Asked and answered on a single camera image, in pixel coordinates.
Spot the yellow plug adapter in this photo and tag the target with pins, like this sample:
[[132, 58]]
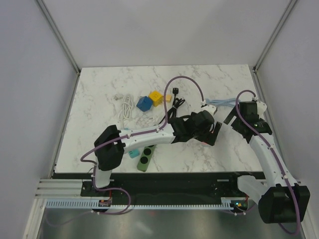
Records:
[[168, 98]]

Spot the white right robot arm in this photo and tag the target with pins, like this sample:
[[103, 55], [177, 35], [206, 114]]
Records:
[[282, 199]]

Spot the blue cube socket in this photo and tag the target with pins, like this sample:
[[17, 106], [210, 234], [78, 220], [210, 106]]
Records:
[[144, 104]]

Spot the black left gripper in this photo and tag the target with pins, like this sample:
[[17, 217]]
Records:
[[209, 138]]

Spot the white cable duct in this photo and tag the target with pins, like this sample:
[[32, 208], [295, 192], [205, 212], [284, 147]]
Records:
[[96, 204]]

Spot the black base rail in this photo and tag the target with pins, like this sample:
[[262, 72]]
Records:
[[187, 188]]

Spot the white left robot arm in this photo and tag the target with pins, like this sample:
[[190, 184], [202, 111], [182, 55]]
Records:
[[113, 143]]

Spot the teal power strip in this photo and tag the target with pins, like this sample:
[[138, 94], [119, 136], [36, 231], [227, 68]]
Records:
[[134, 153]]

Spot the yellow cube socket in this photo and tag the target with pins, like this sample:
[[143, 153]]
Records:
[[156, 97]]

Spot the green power strip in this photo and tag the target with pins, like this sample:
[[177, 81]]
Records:
[[145, 158]]

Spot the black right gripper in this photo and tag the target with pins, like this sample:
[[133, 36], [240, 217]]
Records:
[[229, 117]]

